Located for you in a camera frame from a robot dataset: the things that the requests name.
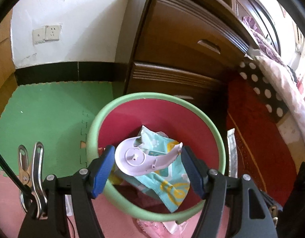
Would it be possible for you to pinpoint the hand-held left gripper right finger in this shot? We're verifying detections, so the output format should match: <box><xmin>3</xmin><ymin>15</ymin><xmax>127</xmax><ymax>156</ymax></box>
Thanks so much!
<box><xmin>182</xmin><ymin>146</ymin><xmax>278</xmax><ymax>238</ymax></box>

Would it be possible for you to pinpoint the black garment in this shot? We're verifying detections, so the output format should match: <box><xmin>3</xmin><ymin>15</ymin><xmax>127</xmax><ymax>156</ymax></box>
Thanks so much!
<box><xmin>287</xmin><ymin>65</ymin><xmax>297</xmax><ymax>81</ymax></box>

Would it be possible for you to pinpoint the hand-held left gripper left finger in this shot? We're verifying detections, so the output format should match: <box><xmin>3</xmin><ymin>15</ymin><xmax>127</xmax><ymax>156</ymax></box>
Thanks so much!
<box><xmin>17</xmin><ymin>144</ymin><xmax>116</xmax><ymax>238</ymax></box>

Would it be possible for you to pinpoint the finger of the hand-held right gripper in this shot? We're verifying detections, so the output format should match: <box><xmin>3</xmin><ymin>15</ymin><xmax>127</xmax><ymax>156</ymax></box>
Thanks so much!
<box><xmin>260</xmin><ymin>190</ymin><xmax>286</xmax><ymax>212</ymax></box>

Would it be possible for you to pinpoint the red bucket with green rim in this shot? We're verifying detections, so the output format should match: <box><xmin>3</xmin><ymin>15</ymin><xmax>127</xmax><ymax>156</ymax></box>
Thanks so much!
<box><xmin>86</xmin><ymin>92</ymin><xmax>227</xmax><ymax>225</ymax></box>

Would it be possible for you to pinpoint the dark brown wooden nightstand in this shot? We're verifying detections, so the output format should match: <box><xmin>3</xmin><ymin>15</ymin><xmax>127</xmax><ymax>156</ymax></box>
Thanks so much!
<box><xmin>124</xmin><ymin>0</ymin><xmax>260</xmax><ymax>134</ymax></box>

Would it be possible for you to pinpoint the green foam floor mat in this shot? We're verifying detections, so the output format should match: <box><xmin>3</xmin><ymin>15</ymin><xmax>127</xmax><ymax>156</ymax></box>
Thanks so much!
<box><xmin>0</xmin><ymin>81</ymin><xmax>125</xmax><ymax>176</ymax></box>

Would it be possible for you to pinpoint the white single-port wall outlet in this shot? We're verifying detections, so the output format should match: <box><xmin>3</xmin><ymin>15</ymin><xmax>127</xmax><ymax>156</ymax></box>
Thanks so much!
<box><xmin>32</xmin><ymin>27</ymin><xmax>47</xmax><ymax>45</ymax></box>

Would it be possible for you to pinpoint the metal clip on left gripper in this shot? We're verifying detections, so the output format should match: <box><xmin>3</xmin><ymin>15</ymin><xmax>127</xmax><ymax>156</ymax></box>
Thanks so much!
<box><xmin>18</xmin><ymin>142</ymin><xmax>49</xmax><ymax>220</ymax></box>

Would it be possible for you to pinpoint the purple floral cloth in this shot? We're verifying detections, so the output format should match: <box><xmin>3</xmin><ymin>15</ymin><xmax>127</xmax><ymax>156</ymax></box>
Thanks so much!
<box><xmin>242</xmin><ymin>16</ymin><xmax>284</xmax><ymax>62</ymax></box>

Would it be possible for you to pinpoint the silver foil wrapper strip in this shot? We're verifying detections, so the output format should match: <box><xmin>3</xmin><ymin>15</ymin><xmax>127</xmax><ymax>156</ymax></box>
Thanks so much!
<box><xmin>227</xmin><ymin>128</ymin><xmax>239</xmax><ymax>179</ymax></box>

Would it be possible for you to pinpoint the dark wooden headboard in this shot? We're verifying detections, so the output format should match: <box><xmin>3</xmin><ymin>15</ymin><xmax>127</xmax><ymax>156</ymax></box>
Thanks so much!
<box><xmin>209</xmin><ymin>0</ymin><xmax>282</xmax><ymax>57</ymax></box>

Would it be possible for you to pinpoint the white five-hole wall socket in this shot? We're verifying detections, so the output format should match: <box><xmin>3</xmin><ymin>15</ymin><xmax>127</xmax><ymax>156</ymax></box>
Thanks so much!
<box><xmin>44</xmin><ymin>24</ymin><xmax>62</xmax><ymax>41</ymax></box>

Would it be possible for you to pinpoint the white plastic dispenser cover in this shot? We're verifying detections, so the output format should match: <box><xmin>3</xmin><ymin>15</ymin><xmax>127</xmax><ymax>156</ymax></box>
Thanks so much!
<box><xmin>114</xmin><ymin>137</ymin><xmax>183</xmax><ymax>178</ymax></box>

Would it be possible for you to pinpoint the black polka-dot blanket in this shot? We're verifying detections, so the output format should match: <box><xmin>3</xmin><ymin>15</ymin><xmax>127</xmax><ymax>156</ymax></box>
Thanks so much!
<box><xmin>238</xmin><ymin>61</ymin><xmax>289</xmax><ymax>123</ymax></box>

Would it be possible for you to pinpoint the pink floral quilt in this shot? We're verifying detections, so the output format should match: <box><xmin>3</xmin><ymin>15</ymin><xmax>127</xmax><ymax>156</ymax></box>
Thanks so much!
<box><xmin>254</xmin><ymin>55</ymin><xmax>305</xmax><ymax>154</ymax></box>

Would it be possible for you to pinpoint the red bed cover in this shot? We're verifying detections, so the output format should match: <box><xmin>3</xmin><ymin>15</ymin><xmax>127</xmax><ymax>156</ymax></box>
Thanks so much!
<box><xmin>226</xmin><ymin>76</ymin><xmax>304</xmax><ymax>206</ymax></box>

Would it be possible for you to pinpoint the pink foam floor mat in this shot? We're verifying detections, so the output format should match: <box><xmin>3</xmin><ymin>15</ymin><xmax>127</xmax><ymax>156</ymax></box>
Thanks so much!
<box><xmin>0</xmin><ymin>167</ymin><xmax>232</xmax><ymax>238</ymax></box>

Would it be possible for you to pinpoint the wooden wardrobe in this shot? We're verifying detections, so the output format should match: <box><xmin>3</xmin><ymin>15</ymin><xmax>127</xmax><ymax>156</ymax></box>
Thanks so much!
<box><xmin>0</xmin><ymin>10</ymin><xmax>19</xmax><ymax>119</ymax></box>

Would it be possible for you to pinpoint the teal printed wrapper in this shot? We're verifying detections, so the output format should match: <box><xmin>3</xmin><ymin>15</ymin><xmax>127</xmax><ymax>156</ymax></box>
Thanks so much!
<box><xmin>110</xmin><ymin>126</ymin><xmax>192</xmax><ymax>214</ymax></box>

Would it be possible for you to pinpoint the pink plastic bag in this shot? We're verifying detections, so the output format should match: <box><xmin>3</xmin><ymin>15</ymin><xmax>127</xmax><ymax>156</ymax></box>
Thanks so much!
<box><xmin>135</xmin><ymin>219</ymin><xmax>191</xmax><ymax>238</ymax></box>

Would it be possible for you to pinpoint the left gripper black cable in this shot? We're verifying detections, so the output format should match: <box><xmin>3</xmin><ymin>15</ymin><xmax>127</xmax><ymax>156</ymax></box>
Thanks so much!
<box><xmin>0</xmin><ymin>145</ymin><xmax>31</xmax><ymax>196</ymax></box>

